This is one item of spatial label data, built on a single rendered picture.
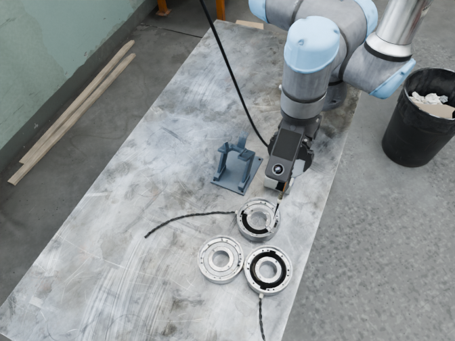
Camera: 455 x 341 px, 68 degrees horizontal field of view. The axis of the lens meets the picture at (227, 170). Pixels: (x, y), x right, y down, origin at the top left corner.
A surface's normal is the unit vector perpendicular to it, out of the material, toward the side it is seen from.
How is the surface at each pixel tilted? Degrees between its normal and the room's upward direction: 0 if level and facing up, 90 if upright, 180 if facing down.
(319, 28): 0
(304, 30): 0
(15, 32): 90
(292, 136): 32
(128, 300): 0
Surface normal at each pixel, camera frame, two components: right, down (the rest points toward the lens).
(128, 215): -0.05, -0.55
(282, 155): -0.24, -0.05
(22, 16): 0.91, 0.31
